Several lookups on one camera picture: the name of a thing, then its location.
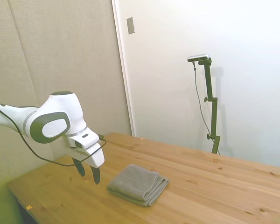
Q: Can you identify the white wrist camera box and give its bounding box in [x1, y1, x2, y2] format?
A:
[68, 127, 100, 150]

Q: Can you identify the silver exterior camera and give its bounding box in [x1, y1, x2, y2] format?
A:
[187, 54, 210, 63]

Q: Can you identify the white door frame strip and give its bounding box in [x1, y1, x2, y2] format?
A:
[111, 0, 136, 137]

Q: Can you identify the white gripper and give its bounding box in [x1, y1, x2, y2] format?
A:
[62, 134, 105, 185]

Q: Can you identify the grey wall switch plate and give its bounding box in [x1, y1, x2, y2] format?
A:
[126, 16, 135, 35]

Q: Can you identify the dark green camera stand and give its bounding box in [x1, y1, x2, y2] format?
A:
[198, 58, 221, 154]

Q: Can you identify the grey towel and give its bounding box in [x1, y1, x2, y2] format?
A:
[106, 163, 170, 207]

